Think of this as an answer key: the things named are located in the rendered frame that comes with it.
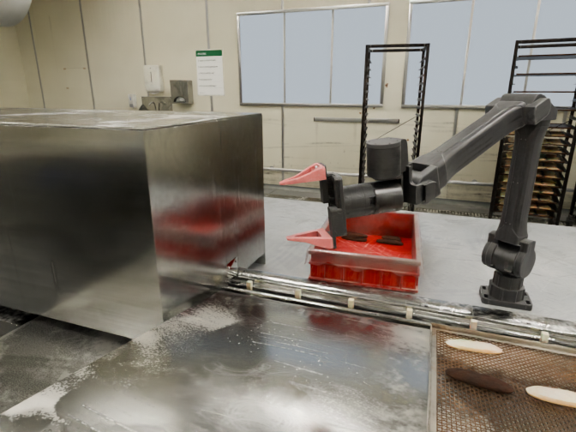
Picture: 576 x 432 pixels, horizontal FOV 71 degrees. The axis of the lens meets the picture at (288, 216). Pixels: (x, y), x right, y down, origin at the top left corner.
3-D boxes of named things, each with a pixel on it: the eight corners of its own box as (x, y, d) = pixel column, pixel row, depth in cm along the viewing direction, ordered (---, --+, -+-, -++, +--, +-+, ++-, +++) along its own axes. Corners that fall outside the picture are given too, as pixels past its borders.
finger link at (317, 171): (285, 216, 66) (341, 207, 67) (280, 173, 64) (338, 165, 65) (280, 207, 72) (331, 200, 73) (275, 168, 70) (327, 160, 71)
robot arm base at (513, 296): (526, 296, 112) (478, 289, 116) (531, 269, 110) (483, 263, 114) (532, 311, 104) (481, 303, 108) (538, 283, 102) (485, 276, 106)
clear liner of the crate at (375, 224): (417, 237, 156) (420, 212, 153) (422, 296, 111) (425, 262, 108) (332, 229, 164) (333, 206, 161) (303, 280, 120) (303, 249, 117)
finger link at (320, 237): (291, 256, 67) (345, 248, 68) (285, 215, 66) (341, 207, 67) (285, 244, 74) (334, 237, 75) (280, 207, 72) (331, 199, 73)
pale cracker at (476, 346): (498, 347, 77) (499, 341, 77) (505, 357, 74) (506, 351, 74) (443, 339, 79) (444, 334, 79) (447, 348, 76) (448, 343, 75)
